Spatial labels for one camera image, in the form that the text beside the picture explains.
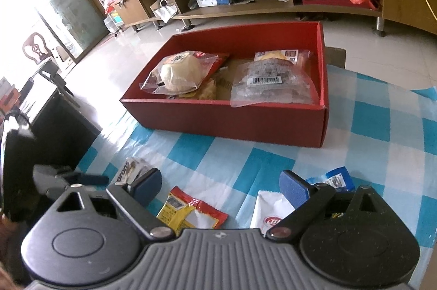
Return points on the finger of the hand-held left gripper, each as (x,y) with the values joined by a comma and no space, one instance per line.
(90,179)

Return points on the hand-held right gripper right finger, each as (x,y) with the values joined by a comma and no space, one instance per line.
(293,189)

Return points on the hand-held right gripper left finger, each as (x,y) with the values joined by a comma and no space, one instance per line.
(148,183)

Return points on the white lettered snack packet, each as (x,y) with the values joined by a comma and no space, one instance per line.
(128,170)

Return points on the white packet red logo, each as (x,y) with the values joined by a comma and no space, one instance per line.
(269,208)

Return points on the blue snack packet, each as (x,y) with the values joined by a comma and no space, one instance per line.
(338,179)

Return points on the yellow red snack packet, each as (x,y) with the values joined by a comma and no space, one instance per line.
(191,208)

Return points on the red cardboard box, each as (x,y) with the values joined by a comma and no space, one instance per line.
(239,126)

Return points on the clear barcode snack packet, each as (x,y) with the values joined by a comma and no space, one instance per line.
(273,92)

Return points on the waffle packet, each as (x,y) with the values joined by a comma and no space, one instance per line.
(209,90)

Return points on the white bun packet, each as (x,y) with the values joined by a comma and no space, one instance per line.
(177,73)

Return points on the yellow cake packet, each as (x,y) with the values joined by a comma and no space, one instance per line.
(273,55)

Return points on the black furniture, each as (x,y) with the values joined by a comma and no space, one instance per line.
(51,133)

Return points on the blue white checkered tablecloth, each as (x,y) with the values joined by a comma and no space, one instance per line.
(358,126)

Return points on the black stand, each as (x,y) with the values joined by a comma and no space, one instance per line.
(56,78)

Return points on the wooden chair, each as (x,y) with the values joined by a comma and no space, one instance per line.
(36,49)

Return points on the brown cardboard piece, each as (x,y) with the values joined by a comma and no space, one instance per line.
(336,57)

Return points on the white plastic drawer cart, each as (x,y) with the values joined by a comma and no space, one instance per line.
(114,21)

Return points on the torn paper carton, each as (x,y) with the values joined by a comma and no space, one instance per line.
(164,13)

